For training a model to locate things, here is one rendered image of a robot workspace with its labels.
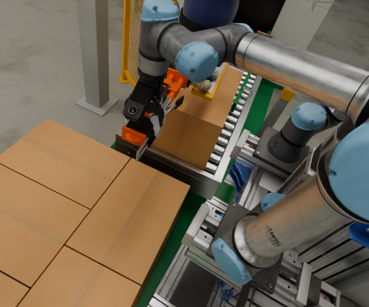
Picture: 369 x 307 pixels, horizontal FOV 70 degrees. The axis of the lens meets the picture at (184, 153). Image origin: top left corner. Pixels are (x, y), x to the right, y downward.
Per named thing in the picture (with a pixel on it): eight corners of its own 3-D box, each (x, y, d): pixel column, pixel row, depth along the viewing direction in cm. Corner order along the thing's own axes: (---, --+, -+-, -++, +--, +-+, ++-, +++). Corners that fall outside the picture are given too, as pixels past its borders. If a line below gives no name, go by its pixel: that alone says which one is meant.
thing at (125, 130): (134, 122, 83) (134, 109, 80) (155, 130, 83) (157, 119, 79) (121, 138, 78) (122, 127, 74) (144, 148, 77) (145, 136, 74)
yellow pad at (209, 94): (210, 59, 139) (212, 50, 135) (228, 66, 138) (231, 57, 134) (190, 93, 116) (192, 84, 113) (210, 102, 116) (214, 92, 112)
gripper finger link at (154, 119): (172, 128, 81) (165, 102, 75) (164, 141, 77) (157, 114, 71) (162, 127, 82) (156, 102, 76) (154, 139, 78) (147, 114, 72)
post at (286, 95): (231, 175, 237) (286, 83, 163) (238, 178, 237) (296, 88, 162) (229, 180, 233) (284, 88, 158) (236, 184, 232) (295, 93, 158)
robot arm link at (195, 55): (237, 43, 52) (200, 17, 56) (196, 54, 46) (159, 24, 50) (224, 77, 58) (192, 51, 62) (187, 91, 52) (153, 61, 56)
